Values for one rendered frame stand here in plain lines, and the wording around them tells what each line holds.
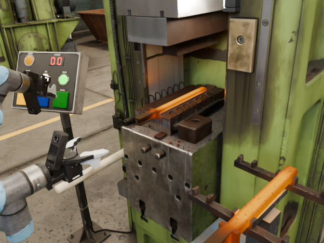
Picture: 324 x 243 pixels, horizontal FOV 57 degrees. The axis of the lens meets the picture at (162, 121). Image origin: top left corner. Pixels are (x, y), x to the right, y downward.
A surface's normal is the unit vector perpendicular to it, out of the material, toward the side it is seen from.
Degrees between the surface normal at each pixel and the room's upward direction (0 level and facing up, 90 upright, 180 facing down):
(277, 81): 90
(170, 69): 90
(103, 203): 0
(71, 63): 60
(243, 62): 90
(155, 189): 90
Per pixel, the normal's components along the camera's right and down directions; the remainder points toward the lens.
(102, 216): -0.04, -0.90
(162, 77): 0.76, 0.25
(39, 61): -0.26, -0.09
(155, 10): -0.65, 0.35
